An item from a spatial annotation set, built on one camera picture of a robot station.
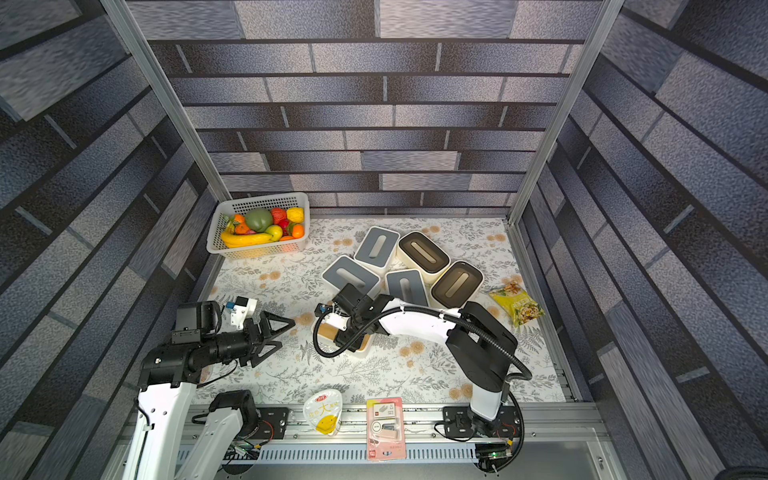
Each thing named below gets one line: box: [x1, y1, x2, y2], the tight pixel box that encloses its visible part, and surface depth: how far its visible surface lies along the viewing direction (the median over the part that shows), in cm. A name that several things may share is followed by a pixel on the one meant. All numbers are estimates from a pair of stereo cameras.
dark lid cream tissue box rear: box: [397, 231, 451, 285], surface depth 103 cm
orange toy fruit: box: [292, 224, 305, 239], surface depth 112 cm
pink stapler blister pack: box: [366, 397, 406, 461], surface depth 73 cm
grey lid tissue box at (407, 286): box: [385, 268, 430, 307], surface depth 97 cm
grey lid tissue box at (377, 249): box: [354, 225, 400, 275], surface depth 107 cm
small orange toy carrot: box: [233, 214, 250, 235], surface depth 112 cm
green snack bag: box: [488, 280, 545, 328], surface depth 94 cm
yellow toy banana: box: [220, 233, 273, 248], surface depth 103 cm
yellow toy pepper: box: [286, 207, 305, 223], surface depth 116 cm
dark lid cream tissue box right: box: [431, 261, 484, 308], surface depth 96 cm
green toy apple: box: [266, 224, 283, 242], surface depth 107 cm
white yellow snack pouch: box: [303, 388, 343, 436], surface depth 70 cm
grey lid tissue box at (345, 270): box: [321, 255, 381, 299], surface depth 99 cm
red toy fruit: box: [271, 207, 289, 229], surface depth 115 cm
